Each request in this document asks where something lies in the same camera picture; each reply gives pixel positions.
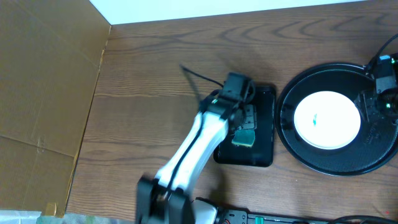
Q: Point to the white plate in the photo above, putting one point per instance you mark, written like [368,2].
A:
[327,120]

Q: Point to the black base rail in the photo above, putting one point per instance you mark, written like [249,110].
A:
[242,217]

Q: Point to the black rectangular tray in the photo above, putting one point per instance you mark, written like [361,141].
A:
[261,153]

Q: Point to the black round tray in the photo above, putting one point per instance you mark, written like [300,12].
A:
[375,144]

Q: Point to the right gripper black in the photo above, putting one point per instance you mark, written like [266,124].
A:
[368,101]

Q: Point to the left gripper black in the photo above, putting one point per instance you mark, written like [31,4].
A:
[246,117]

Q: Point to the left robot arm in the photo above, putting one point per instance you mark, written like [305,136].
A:
[167,198]

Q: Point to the green yellow sponge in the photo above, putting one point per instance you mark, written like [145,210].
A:
[244,137]

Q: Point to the brown cardboard panel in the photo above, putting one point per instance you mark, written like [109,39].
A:
[51,55]

